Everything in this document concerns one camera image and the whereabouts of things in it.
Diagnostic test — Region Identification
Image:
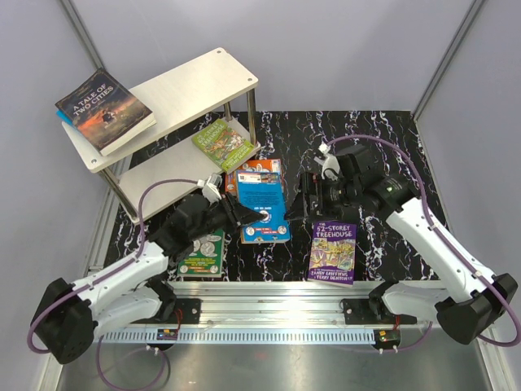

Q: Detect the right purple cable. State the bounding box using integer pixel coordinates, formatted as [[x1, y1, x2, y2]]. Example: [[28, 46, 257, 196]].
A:
[[321, 134, 520, 354]]

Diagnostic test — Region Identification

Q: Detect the purple cable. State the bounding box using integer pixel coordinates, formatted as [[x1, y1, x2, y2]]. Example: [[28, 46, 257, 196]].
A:
[[321, 134, 520, 354], [26, 178, 204, 391]]

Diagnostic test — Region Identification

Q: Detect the blue 91-storey treehouse book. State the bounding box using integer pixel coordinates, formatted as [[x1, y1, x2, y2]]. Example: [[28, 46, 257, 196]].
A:
[[56, 110, 78, 130]]

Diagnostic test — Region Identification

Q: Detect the dark tale of two cities book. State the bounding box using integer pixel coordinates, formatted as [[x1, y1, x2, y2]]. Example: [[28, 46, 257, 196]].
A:
[[55, 68, 155, 156]]

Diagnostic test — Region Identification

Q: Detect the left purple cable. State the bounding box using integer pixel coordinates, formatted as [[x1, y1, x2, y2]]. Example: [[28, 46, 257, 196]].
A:
[[26, 178, 204, 391]]

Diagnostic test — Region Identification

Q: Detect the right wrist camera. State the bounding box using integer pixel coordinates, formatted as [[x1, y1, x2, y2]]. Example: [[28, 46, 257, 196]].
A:
[[314, 143, 341, 180]]

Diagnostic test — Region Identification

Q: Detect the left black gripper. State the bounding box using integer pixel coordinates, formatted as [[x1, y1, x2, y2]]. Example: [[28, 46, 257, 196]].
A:
[[190, 191, 264, 242]]

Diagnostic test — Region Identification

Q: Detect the black marble pattern mat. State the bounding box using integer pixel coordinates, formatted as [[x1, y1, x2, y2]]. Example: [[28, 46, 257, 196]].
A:
[[109, 109, 463, 283]]

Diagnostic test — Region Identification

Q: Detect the white two-tier metal shelf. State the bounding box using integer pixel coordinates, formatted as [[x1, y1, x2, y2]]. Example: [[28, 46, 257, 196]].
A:
[[62, 47, 261, 223]]

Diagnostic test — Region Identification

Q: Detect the orange paperback book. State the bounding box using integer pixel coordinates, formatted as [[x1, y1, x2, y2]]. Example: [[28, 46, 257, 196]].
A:
[[225, 159, 282, 196]]

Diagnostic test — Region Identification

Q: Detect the purple 52-storey treehouse book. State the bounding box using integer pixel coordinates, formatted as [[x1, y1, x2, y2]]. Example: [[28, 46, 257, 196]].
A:
[[307, 221, 357, 287]]

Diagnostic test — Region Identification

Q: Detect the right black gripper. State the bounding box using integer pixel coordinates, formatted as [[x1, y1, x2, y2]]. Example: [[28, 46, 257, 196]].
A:
[[284, 172, 361, 223]]

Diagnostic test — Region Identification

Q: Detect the light blue paperback book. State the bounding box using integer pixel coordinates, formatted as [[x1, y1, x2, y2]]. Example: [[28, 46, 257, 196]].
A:
[[235, 170, 291, 244]]

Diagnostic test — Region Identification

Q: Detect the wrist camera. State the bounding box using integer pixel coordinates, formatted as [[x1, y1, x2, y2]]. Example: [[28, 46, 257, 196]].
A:
[[314, 143, 341, 180], [197, 174, 222, 204]]

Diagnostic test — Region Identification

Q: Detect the aluminium mounting rail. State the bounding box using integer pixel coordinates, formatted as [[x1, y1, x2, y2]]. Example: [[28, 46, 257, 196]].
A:
[[93, 279, 449, 329]]

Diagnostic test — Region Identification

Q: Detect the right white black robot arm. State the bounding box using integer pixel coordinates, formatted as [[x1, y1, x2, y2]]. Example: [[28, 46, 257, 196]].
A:
[[285, 144, 518, 345]]

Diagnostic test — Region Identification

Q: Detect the green 65-storey treehouse book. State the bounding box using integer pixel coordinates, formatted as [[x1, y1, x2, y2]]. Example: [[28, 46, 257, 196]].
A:
[[191, 119, 255, 173]]

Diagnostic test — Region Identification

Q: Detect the dark green paperback book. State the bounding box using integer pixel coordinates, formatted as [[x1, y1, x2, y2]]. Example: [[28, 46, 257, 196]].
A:
[[177, 230, 225, 278]]

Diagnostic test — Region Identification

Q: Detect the white slotted cable duct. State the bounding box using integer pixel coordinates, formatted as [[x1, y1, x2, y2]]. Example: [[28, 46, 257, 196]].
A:
[[103, 327, 401, 345]]

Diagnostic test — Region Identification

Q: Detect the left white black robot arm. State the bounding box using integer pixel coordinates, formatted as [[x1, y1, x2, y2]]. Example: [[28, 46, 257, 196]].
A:
[[27, 194, 263, 364]]

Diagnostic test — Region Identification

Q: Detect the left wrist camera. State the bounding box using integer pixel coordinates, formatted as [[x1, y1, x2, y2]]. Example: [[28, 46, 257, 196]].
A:
[[197, 174, 222, 204]]

